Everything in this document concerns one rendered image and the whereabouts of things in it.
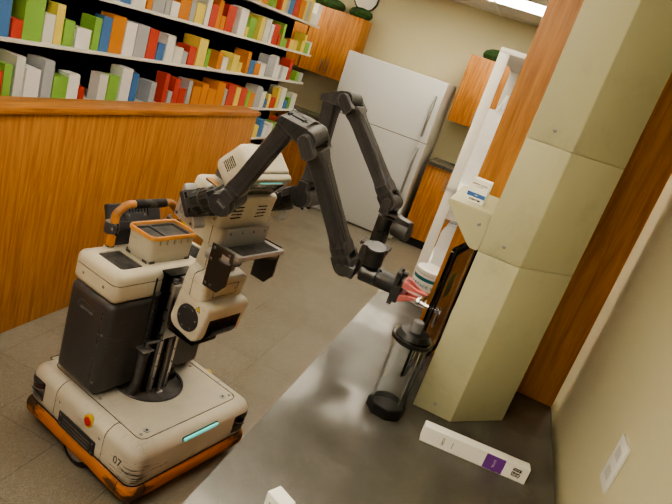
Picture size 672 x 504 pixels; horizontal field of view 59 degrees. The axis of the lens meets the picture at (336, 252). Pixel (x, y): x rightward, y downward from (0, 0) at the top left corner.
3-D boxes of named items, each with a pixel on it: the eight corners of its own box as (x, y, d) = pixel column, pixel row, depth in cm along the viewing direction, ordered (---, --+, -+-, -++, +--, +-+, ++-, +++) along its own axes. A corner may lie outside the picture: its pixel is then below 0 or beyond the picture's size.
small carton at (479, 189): (485, 203, 157) (494, 182, 155) (482, 205, 153) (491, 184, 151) (467, 196, 159) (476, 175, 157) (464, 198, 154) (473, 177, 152)
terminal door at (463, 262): (435, 347, 190) (483, 235, 178) (401, 379, 163) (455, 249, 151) (433, 346, 190) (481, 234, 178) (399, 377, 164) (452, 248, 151)
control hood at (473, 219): (487, 229, 178) (500, 198, 175) (477, 251, 148) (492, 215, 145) (451, 215, 181) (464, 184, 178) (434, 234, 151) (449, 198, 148)
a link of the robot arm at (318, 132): (301, 96, 162) (282, 104, 154) (334, 133, 162) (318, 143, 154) (222, 192, 189) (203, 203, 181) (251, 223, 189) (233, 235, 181)
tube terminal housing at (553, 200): (505, 393, 187) (615, 164, 163) (499, 445, 157) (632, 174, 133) (432, 360, 193) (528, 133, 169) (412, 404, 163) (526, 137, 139)
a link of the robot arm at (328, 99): (335, 85, 211) (320, 82, 203) (367, 96, 205) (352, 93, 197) (303, 201, 225) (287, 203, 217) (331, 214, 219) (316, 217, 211)
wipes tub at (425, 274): (438, 303, 244) (451, 271, 239) (432, 313, 232) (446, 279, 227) (408, 291, 247) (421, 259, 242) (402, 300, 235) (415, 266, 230)
